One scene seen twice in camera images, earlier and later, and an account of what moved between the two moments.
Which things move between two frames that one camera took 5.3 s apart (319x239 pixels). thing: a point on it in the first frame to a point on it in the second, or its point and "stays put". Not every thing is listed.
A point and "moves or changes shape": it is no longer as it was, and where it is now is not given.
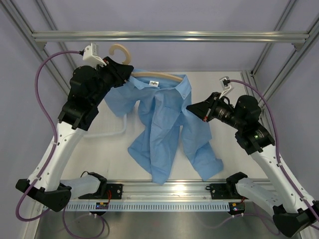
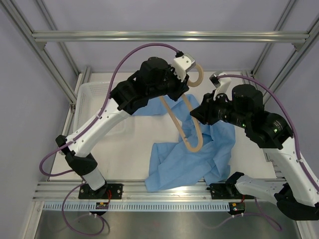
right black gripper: x=205 y=110 stays put
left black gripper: x=119 y=72 to x=181 y=87
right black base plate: x=224 y=191 stays put
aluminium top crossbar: x=162 y=36 stays put
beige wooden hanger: x=141 y=73 to x=189 y=147
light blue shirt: x=161 y=106 moves or changes shape
